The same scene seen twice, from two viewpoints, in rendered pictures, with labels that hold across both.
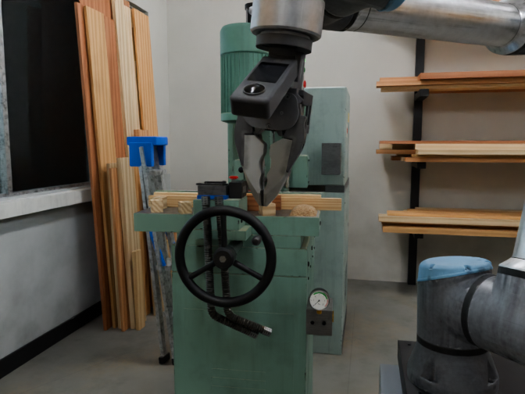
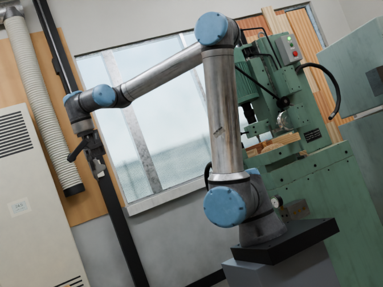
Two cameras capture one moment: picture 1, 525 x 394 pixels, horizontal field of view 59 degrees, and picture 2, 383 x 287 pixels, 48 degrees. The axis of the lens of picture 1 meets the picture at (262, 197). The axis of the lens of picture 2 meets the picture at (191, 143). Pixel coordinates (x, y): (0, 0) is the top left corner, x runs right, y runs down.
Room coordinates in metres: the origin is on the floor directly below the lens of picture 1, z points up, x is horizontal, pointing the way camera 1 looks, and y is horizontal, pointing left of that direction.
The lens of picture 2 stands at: (-0.10, -1.74, 0.95)
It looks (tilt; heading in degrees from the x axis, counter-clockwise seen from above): 3 degrees up; 55
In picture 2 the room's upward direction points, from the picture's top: 21 degrees counter-clockwise
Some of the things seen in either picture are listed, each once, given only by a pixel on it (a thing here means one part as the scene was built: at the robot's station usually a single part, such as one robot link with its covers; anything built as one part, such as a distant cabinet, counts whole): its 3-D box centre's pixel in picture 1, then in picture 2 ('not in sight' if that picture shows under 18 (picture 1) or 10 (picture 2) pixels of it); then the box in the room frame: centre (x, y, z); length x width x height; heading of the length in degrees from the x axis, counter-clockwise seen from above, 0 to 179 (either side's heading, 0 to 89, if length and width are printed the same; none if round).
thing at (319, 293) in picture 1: (319, 301); (277, 203); (1.36, -0.17, 0.65); 0.06 x 0.04 x 0.08; 81
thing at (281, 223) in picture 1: (227, 221); (246, 164); (1.51, 0.11, 0.87); 0.61 x 0.30 x 0.06; 81
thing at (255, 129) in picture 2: (248, 171); (259, 130); (1.62, 0.05, 1.03); 0.14 x 0.07 x 0.09; 171
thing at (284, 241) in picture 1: (244, 234); (260, 168); (1.55, 0.06, 0.82); 0.40 x 0.21 x 0.04; 81
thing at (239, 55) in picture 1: (246, 76); (235, 78); (1.61, 0.05, 1.35); 0.18 x 0.18 x 0.31
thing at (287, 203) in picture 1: (242, 202); (261, 148); (1.61, 0.07, 0.92); 0.68 x 0.02 x 0.04; 81
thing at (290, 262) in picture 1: (252, 241); (289, 168); (1.73, 0.04, 0.76); 0.57 x 0.45 x 0.09; 171
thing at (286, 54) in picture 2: not in sight; (289, 49); (1.90, -0.13, 1.40); 0.10 x 0.06 x 0.16; 171
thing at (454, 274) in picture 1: (456, 298); (245, 192); (0.98, -0.42, 0.79); 0.17 x 0.15 x 0.18; 28
